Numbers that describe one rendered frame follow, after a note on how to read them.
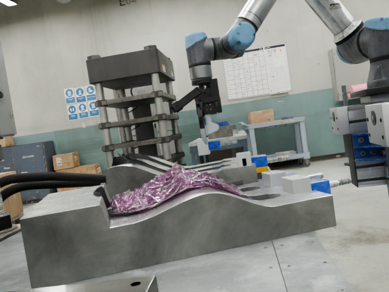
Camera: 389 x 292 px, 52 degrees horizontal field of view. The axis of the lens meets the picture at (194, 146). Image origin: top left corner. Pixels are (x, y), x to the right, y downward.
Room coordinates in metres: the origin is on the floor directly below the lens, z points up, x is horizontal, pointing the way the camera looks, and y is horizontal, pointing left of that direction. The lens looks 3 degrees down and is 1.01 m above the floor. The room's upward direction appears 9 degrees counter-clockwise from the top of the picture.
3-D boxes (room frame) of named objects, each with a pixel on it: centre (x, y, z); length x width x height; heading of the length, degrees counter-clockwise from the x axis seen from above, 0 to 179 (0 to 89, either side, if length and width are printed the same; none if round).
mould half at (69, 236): (0.75, 0.05, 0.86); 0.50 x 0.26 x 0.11; 101
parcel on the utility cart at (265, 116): (7.02, -1.23, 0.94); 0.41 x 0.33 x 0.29; 91
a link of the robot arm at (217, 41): (1.34, -0.16, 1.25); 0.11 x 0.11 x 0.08; 12
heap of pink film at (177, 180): (0.76, 0.05, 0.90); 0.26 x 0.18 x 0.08; 101
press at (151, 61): (5.77, 0.65, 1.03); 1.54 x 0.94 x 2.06; 173
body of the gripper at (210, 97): (1.33, -0.06, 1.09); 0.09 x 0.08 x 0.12; 84
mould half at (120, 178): (1.12, 0.09, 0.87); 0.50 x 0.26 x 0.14; 84
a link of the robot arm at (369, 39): (1.34, -0.68, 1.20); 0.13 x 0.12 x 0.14; 12
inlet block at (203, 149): (1.33, -0.08, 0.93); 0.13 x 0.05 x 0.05; 84
